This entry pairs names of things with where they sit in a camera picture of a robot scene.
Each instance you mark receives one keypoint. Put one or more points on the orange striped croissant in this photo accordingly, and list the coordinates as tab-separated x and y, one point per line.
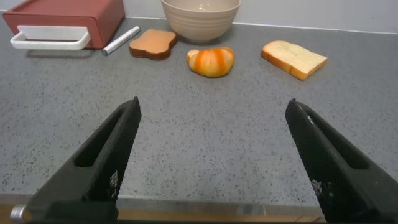
211	62

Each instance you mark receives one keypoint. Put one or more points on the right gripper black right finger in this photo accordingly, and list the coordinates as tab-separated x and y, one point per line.
342	174

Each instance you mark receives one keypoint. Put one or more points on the red drawer cabinet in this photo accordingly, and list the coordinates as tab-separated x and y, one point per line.
107	18

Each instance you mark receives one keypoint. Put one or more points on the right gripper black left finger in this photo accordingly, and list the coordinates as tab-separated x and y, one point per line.
93	174

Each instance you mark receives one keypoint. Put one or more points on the white marker pen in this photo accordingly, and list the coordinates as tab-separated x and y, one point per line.
121	40

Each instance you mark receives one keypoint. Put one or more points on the white bread slice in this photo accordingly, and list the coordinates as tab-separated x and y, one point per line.
292	57

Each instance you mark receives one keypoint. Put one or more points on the beige ribbed bowl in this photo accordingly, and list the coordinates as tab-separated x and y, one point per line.
200	25

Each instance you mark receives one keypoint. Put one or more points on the brown toast slice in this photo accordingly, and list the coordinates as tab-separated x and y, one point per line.
152	43

